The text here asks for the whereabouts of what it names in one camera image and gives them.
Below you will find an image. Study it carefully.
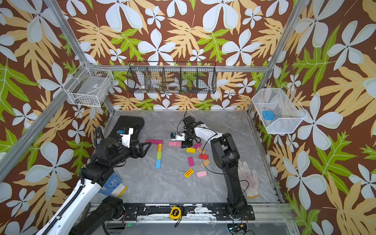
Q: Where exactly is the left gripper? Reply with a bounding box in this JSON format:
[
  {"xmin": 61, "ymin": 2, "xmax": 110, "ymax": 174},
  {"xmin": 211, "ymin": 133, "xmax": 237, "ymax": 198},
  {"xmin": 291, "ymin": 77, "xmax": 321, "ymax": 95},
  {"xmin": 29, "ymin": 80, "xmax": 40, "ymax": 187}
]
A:
[{"xmin": 109, "ymin": 138, "xmax": 151, "ymax": 168}]

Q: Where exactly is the magenta block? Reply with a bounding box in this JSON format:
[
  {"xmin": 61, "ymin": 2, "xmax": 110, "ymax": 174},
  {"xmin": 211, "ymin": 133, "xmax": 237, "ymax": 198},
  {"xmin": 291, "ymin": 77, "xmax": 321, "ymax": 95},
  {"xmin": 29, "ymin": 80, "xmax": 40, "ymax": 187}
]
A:
[
  {"xmin": 188, "ymin": 157, "xmax": 194, "ymax": 167},
  {"xmin": 146, "ymin": 140, "xmax": 158, "ymax": 145},
  {"xmin": 193, "ymin": 143, "xmax": 202, "ymax": 149},
  {"xmin": 153, "ymin": 140, "xmax": 163, "ymax": 145}
]

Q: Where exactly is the green block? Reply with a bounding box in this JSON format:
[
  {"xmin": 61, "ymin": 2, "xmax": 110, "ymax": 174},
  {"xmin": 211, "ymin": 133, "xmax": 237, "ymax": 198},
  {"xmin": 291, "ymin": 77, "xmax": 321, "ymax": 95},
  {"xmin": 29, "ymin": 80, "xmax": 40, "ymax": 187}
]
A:
[{"xmin": 157, "ymin": 151, "xmax": 162, "ymax": 160}]

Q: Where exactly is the blue block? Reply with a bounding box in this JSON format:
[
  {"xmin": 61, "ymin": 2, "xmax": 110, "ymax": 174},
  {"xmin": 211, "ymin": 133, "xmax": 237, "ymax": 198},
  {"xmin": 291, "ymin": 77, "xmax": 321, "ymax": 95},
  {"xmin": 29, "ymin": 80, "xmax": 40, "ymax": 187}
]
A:
[{"xmin": 155, "ymin": 159, "xmax": 161, "ymax": 169}]

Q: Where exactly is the yellow red striped block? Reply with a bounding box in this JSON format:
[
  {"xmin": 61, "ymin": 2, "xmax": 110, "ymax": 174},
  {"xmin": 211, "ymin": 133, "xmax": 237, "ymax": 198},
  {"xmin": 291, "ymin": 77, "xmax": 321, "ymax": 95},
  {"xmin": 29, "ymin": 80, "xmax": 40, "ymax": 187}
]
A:
[{"xmin": 184, "ymin": 168, "xmax": 194, "ymax": 178}]

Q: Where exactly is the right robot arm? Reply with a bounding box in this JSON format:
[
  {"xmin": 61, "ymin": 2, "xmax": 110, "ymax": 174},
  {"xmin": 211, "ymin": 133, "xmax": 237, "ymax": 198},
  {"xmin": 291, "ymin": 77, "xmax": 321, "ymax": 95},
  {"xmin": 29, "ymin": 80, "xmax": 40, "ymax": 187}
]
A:
[{"xmin": 175, "ymin": 116, "xmax": 247, "ymax": 218}]

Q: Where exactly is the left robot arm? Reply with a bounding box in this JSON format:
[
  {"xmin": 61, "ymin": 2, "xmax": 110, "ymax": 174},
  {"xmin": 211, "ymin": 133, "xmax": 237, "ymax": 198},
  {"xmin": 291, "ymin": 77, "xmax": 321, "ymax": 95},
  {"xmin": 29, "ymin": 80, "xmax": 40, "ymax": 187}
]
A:
[{"xmin": 37, "ymin": 138, "xmax": 152, "ymax": 235}]

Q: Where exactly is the patterned wooden block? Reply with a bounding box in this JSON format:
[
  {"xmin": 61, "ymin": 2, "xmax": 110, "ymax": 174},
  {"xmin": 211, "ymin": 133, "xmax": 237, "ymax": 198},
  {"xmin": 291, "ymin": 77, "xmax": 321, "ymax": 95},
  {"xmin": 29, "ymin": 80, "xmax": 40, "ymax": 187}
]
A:
[{"xmin": 196, "ymin": 147, "xmax": 206, "ymax": 154}]

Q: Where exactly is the blue knit glove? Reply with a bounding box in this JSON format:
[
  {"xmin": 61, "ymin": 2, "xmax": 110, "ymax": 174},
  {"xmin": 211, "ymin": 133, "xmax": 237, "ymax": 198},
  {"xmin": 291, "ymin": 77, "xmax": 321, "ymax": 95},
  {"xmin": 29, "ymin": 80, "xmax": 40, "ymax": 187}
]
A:
[{"xmin": 99, "ymin": 171, "xmax": 128, "ymax": 198}]

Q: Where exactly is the black plastic case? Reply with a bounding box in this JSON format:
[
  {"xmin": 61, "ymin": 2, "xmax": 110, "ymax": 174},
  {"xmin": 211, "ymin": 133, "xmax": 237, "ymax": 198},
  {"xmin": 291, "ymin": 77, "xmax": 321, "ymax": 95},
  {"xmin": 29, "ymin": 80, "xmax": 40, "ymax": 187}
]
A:
[{"xmin": 109, "ymin": 116, "xmax": 145, "ymax": 140}]

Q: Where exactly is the tan wooden block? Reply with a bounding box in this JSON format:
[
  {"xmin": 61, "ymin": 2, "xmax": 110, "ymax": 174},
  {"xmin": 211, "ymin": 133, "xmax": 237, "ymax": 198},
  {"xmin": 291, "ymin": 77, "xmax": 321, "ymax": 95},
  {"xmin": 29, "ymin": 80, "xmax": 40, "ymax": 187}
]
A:
[{"xmin": 201, "ymin": 159, "xmax": 211, "ymax": 168}]

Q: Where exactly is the light pink block bottom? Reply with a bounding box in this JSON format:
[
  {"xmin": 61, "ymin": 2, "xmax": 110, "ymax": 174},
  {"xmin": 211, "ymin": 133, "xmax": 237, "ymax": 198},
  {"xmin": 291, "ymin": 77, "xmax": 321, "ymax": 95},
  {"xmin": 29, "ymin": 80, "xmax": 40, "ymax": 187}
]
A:
[{"xmin": 196, "ymin": 171, "xmax": 207, "ymax": 178}]

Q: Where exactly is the blue object in basket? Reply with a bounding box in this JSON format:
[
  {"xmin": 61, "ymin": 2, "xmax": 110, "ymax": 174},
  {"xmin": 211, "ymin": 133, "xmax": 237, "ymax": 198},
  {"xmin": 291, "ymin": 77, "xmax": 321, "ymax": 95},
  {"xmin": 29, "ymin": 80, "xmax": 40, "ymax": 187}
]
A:
[{"xmin": 262, "ymin": 110, "xmax": 276, "ymax": 121}]

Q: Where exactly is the white work glove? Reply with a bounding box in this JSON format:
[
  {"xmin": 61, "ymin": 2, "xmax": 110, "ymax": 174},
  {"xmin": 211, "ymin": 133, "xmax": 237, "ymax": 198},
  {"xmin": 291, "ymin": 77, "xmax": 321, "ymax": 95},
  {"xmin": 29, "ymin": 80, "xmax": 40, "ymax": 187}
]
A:
[{"xmin": 238, "ymin": 161, "xmax": 259, "ymax": 199}]

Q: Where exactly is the yellow tape measure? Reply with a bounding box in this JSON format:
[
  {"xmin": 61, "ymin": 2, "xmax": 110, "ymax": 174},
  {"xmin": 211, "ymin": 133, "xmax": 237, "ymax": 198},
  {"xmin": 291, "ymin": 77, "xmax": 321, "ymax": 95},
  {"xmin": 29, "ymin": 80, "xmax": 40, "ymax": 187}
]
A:
[{"xmin": 169, "ymin": 206, "xmax": 182, "ymax": 221}]

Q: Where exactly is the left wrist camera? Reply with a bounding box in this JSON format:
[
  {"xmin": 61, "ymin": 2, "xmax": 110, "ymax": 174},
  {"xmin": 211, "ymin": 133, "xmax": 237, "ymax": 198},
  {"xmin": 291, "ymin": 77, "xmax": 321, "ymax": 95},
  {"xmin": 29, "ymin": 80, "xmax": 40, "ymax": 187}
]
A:
[{"xmin": 117, "ymin": 127, "xmax": 134, "ymax": 148}]

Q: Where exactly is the black wire basket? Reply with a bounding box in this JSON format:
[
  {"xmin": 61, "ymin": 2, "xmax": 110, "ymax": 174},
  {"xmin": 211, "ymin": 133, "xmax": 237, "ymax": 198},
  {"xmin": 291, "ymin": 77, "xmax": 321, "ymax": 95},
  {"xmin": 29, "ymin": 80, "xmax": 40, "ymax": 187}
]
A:
[{"xmin": 125, "ymin": 61, "xmax": 217, "ymax": 94}]

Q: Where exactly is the white wire basket left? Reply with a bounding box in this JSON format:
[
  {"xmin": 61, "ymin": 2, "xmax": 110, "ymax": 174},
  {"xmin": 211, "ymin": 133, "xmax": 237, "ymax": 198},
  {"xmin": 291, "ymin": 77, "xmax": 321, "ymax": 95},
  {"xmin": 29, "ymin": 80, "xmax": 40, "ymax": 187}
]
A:
[{"xmin": 64, "ymin": 62, "xmax": 114, "ymax": 107}]

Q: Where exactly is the white wire basket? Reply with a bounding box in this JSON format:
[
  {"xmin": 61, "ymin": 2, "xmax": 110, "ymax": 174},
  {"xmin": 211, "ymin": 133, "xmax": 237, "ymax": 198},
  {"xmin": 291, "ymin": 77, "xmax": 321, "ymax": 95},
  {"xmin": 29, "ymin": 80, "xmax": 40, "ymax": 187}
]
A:
[
  {"xmin": 64, "ymin": 62, "xmax": 114, "ymax": 107},
  {"xmin": 252, "ymin": 85, "xmax": 307, "ymax": 135}
]

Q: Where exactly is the white wire basket right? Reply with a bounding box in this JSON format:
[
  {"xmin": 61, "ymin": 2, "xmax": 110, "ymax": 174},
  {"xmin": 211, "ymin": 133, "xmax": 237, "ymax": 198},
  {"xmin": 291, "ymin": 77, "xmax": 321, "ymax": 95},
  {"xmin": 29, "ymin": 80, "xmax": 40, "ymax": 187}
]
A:
[{"xmin": 252, "ymin": 85, "xmax": 307, "ymax": 135}]

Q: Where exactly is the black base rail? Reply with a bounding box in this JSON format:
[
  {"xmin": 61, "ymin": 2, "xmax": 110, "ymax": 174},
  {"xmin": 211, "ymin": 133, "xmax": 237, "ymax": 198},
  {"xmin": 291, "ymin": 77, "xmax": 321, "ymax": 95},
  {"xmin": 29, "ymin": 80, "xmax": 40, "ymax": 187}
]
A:
[{"xmin": 111, "ymin": 203, "xmax": 255, "ymax": 221}]

